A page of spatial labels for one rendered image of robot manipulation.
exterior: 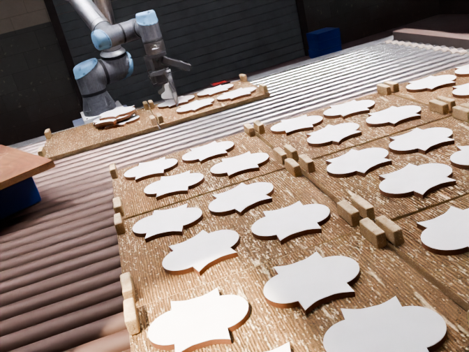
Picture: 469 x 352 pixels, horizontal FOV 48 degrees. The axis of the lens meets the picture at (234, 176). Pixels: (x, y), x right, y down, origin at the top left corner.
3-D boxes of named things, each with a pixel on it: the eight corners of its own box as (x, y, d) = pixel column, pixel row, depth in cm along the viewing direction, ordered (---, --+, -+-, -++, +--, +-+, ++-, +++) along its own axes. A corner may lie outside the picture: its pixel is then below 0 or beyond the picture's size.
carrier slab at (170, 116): (149, 110, 215) (149, 106, 214) (243, 82, 221) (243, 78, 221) (160, 129, 183) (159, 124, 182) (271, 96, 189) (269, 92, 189)
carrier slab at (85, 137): (49, 139, 208) (47, 135, 208) (149, 110, 214) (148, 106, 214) (40, 164, 176) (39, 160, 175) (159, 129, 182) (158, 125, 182)
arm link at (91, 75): (77, 93, 244) (66, 64, 238) (103, 84, 249) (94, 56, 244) (85, 96, 234) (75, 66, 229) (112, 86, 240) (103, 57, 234)
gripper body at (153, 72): (151, 86, 206) (142, 55, 202) (172, 79, 208) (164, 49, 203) (153, 89, 199) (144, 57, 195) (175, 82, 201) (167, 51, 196)
